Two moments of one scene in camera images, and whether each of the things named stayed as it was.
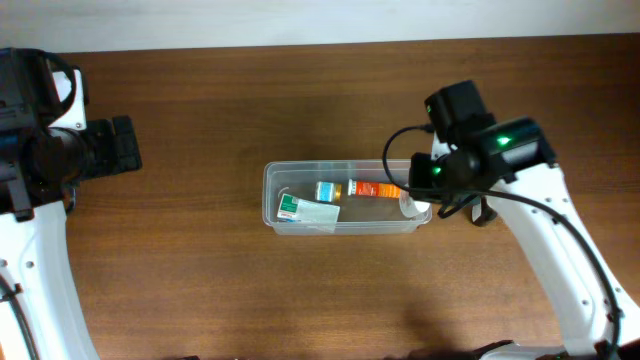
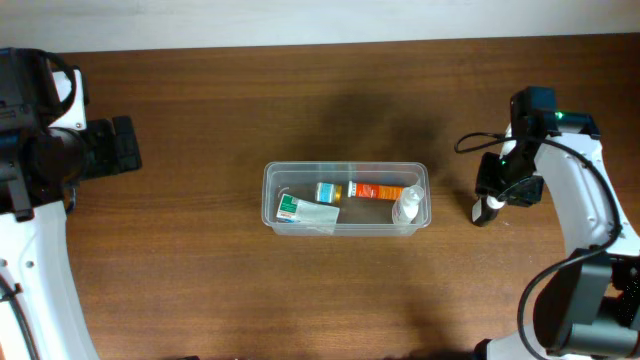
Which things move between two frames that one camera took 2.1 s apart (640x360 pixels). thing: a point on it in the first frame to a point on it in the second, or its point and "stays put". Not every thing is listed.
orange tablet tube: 370,188 stays put
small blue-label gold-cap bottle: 328,191 stays put
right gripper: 417,172 to 486,179
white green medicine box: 295,209 stays put
